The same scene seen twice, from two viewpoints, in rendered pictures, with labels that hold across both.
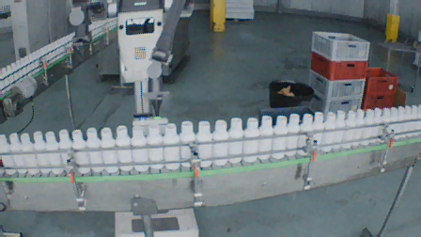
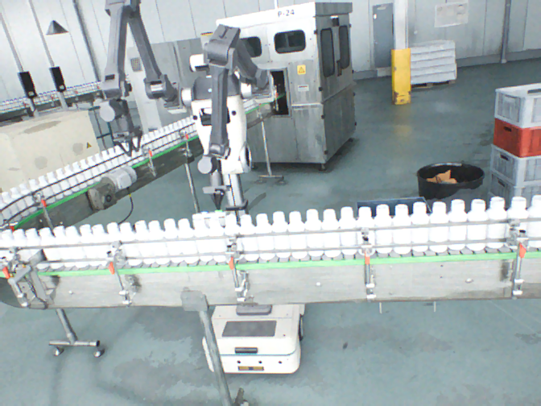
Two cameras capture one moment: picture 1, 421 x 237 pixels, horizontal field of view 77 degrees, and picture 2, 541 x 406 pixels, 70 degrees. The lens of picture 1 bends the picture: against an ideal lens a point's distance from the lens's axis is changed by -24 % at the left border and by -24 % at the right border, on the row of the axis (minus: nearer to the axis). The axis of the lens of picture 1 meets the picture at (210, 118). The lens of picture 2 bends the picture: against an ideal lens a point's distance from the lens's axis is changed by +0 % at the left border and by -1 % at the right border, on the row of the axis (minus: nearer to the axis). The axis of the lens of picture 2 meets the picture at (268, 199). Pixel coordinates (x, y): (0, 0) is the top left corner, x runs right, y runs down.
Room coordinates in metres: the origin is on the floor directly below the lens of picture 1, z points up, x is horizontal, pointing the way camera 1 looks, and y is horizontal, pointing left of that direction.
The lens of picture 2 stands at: (-0.03, -0.55, 1.74)
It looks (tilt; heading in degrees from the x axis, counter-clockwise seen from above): 23 degrees down; 24
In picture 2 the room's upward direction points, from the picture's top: 9 degrees counter-clockwise
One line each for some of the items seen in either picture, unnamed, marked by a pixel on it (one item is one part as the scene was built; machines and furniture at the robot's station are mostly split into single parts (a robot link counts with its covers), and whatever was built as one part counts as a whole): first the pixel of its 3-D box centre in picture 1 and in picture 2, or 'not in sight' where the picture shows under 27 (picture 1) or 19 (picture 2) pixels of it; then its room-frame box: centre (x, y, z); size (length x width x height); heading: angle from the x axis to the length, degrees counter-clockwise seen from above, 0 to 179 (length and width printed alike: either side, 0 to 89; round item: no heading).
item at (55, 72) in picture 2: not in sight; (57, 80); (5.07, 5.19, 1.55); 0.17 x 0.15 x 0.42; 174
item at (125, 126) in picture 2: (82, 29); (125, 124); (1.12, 0.48, 1.51); 0.10 x 0.07 x 0.07; 12
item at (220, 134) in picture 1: (220, 143); (265, 236); (1.07, -0.04, 1.08); 0.06 x 0.06 x 0.17
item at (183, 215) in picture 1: (152, 207); (256, 308); (1.64, 0.37, 0.24); 0.68 x 0.53 x 0.41; 12
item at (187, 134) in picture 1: (187, 144); (233, 237); (1.06, 0.08, 1.08); 0.06 x 0.06 x 0.17
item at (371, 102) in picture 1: (370, 95); not in sight; (3.61, -2.10, 0.33); 0.61 x 0.41 x 0.22; 105
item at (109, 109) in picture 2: (80, 7); (113, 101); (1.08, 0.47, 1.60); 0.12 x 0.09 x 0.12; 12
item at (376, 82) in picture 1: (373, 80); not in sight; (3.61, -2.11, 0.55); 0.61 x 0.41 x 0.22; 105
